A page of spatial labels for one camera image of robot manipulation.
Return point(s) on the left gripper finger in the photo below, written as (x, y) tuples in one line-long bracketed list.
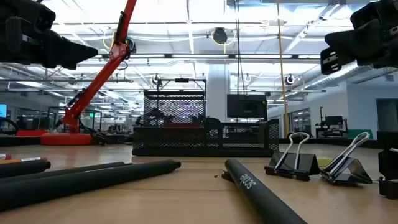
[(71, 53)]

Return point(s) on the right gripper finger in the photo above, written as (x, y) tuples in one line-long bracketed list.
[(348, 39)]

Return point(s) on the yellow sticky note pad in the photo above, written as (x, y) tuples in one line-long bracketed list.
[(325, 161)]

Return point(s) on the black binder clip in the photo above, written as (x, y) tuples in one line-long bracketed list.
[(388, 168), (351, 174), (292, 165)]

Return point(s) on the black pen with white print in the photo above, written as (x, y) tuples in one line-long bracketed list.
[(264, 199)]

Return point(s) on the black mesh desk organizer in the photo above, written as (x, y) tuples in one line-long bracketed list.
[(174, 137)]

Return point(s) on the red desk lamp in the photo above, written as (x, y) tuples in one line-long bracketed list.
[(93, 84)]

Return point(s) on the blue lit screen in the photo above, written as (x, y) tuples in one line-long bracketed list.
[(3, 110)]

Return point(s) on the black background workstation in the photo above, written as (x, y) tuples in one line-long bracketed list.
[(332, 123)]

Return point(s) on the green board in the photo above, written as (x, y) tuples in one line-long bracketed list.
[(357, 134)]

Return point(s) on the black metal background stand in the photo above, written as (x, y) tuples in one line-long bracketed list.
[(182, 80)]

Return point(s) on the black aluminium table frame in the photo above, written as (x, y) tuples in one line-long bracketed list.
[(18, 141)]

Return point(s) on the black wall monitor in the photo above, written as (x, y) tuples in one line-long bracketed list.
[(247, 105)]

